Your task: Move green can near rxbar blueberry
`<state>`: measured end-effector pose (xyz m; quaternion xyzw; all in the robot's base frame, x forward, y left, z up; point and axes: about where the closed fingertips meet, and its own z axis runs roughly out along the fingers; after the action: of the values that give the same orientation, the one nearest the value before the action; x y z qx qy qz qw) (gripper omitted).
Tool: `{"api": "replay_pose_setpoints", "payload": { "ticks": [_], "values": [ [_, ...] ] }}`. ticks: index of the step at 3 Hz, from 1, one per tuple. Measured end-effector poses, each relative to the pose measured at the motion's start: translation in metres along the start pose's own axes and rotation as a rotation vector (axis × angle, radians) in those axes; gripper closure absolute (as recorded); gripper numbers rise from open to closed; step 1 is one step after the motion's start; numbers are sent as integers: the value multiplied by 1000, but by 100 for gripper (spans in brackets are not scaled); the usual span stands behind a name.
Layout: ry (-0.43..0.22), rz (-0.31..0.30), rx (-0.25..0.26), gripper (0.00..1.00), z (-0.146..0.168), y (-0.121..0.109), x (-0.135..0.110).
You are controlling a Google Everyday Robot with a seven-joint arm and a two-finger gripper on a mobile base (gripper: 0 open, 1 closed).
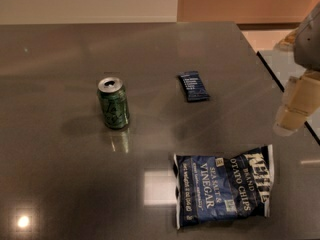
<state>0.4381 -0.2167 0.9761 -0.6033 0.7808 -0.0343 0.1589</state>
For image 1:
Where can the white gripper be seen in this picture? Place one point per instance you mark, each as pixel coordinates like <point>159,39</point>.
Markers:
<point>309,47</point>

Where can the green soda can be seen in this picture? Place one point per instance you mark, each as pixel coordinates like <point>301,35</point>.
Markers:
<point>113,101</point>

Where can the blue rxbar blueberry bar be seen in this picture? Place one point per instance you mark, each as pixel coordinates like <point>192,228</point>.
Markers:
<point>193,86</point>

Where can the blue kettle chips bag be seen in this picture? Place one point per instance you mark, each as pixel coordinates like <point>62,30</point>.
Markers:
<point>211,188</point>

